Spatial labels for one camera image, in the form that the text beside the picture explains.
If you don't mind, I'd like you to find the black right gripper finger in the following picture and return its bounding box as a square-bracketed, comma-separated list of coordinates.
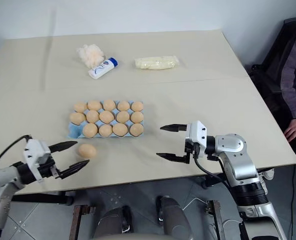
[156, 152, 190, 165]
[160, 122, 189, 133]

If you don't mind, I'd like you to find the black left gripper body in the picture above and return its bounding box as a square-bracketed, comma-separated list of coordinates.
[37, 152, 63, 180]

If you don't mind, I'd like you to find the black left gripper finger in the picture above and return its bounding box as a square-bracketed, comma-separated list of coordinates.
[55, 159, 91, 180]
[49, 140, 79, 154]

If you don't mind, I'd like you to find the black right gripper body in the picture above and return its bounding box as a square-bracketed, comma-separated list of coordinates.
[184, 138, 201, 165]

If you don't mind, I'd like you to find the blue egg carton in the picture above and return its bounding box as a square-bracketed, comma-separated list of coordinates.
[67, 100, 145, 139]

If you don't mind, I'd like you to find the brown egg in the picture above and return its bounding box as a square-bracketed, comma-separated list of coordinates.
[131, 101, 144, 113]
[83, 122, 99, 139]
[130, 111, 145, 125]
[102, 99, 117, 112]
[69, 112, 87, 125]
[87, 100, 103, 111]
[73, 102, 88, 113]
[99, 110, 115, 125]
[78, 143, 98, 159]
[98, 124, 114, 138]
[86, 110, 100, 124]
[116, 110, 131, 124]
[130, 123, 145, 137]
[117, 100, 131, 112]
[112, 123, 129, 138]

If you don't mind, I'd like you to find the black table leg bar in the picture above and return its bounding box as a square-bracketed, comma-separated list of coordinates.
[12, 191, 75, 206]

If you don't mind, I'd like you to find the dark rounded grey shape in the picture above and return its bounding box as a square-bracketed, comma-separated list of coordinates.
[94, 205, 134, 240]
[156, 195, 199, 240]

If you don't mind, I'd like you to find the clear bag of pale noodles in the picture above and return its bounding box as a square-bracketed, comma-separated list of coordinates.
[133, 55, 180, 71]

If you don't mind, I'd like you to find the white tube with blue cap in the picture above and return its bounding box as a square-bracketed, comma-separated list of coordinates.
[88, 57, 120, 81]

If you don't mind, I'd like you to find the white mesh bath sponge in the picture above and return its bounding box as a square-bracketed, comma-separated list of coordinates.
[76, 44, 106, 69]

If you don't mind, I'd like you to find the seated person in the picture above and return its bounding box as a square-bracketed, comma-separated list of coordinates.
[249, 16, 296, 159]

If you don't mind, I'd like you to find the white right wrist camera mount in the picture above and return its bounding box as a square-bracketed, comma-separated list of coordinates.
[185, 120, 209, 159]

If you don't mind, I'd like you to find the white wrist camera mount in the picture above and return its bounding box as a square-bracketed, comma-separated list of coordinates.
[185, 120, 209, 159]
[22, 138, 51, 183]

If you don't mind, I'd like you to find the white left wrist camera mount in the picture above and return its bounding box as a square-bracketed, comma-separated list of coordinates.
[22, 138, 51, 183]

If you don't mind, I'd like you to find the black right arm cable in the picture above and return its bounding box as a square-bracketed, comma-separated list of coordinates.
[192, 154, 232, 187]

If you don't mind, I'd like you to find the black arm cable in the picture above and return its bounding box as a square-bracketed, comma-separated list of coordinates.
[0, 134, 34, 171]
[192, 154, 232, 187]

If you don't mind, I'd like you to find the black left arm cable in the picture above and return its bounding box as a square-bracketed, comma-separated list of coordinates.
[0, 134, 34, 171]

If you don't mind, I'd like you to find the thin white floor cable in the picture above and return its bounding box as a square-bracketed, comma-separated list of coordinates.
[181, 198, 241, 240]

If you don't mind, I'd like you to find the rusty metal frame post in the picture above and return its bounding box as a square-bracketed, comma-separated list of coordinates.
[204, 199, 226, 240]
[72, 204, 96, 240]

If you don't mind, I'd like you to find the thin black floor cable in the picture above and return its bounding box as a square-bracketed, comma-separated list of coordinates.
[290, 163, 296, 227]

